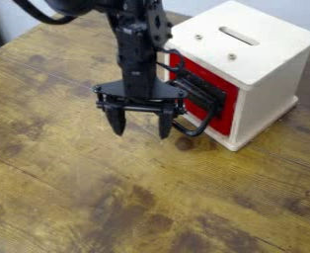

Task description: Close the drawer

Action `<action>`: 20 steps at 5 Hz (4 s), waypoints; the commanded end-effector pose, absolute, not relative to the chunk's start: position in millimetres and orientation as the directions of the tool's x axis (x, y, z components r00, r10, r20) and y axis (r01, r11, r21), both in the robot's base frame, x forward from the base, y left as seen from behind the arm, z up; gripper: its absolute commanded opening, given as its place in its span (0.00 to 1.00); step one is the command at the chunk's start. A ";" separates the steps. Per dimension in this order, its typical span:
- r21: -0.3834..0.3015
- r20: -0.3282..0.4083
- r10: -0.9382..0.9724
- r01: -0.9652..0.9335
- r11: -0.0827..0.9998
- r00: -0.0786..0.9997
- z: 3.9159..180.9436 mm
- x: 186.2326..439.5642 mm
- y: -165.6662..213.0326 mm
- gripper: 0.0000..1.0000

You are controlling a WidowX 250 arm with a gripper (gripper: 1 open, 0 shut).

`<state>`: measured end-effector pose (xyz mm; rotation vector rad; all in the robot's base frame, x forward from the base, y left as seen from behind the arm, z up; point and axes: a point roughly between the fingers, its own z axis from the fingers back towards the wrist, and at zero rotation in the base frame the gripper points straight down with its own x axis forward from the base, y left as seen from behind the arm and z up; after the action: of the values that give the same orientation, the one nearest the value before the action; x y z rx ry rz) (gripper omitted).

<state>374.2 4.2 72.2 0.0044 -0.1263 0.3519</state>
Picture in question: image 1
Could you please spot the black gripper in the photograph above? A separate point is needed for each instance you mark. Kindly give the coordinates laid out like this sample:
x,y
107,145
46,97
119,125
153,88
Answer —
x,y
141,91

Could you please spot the black drawer handle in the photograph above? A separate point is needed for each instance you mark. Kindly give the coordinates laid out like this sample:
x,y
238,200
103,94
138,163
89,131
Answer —
x,y
202,93

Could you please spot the red drawer front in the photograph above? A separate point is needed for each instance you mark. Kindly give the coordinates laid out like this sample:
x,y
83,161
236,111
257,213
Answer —
x,y
222,123

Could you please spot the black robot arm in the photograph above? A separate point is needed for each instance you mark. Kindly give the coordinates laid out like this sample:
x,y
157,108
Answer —
x,y
122,12

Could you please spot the white wooden box cabinet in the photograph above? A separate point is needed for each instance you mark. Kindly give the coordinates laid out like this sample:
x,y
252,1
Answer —
x,y
260,53

